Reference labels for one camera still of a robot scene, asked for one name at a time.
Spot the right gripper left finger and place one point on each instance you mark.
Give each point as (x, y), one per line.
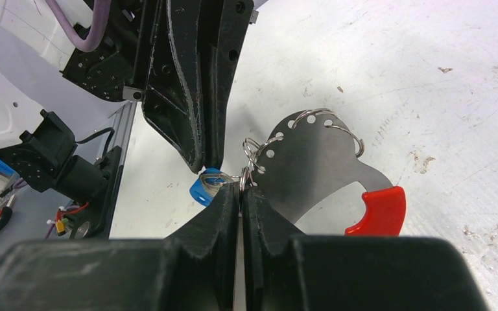
(191, 269)

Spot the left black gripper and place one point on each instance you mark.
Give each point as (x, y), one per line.
(163, 43)

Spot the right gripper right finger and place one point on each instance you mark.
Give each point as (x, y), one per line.
(286, 269)

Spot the blue key tag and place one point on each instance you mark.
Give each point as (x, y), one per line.
(205, 188)

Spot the metal key holder red handle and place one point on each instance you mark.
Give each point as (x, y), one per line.
(311, 154)

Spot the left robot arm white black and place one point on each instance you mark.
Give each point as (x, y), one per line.
(34, 141)

